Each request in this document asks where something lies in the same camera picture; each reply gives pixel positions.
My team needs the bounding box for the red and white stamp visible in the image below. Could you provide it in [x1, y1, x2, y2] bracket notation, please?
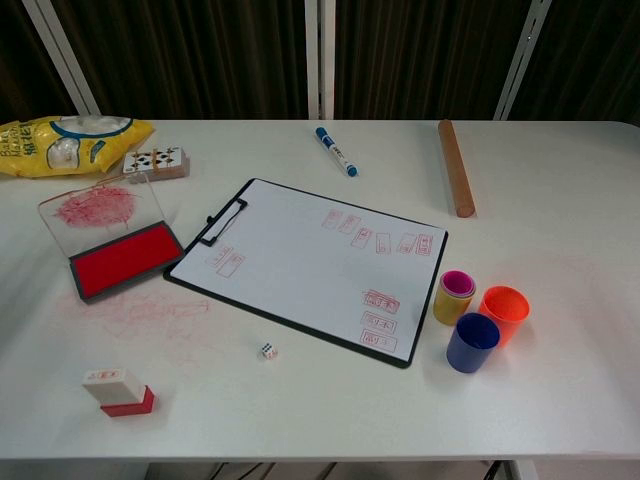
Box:
[82, 368, 157, 417]

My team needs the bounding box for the white stamped paper sheet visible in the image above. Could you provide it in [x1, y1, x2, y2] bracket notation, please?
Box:
[169, 179, 446, 364]

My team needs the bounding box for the blue whiteboard marker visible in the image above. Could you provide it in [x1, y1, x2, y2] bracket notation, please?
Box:
[314, 125, 362, 179]

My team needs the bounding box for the magenta plastic cup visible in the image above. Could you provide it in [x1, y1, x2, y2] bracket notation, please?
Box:
[441, 270, 476, 299]

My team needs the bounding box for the yellow plastic cup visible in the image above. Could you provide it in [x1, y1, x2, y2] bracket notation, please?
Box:
[433, 272, 477, 327]

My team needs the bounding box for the black clipboard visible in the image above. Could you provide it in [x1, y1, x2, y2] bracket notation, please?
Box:
[163, 177, 450, 370]

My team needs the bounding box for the wooden rolling rod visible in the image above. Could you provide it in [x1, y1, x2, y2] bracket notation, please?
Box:
[437, 118, 476, 219]

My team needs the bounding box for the playing card deck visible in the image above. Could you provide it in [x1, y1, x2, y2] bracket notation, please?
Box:
[122, 144, 192, 184]

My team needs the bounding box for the blue plastic cup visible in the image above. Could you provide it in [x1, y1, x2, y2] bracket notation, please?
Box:
[446, 312, 501, 374]

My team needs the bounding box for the red ink pad clear lid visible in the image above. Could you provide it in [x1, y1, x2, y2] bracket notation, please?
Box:
[38, 173, 184, 305]

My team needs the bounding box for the orange plastic cup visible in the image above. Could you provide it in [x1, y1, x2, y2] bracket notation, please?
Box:
[478, 285, 531, 347]

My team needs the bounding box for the dark pleated curtain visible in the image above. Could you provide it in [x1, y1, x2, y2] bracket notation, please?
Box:
[0, 0, 640, 121]

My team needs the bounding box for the yellow marshmallow bag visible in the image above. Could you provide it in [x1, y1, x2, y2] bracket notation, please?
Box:
[0, 114, 156, 179]

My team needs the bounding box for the white upright frame post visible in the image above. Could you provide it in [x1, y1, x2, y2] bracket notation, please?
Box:
[304, 0, 335, 121]

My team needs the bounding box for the white slanted frame post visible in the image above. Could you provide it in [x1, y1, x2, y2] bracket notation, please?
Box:
[22, 0, 101, 116]
[494, 0, 551, 121]

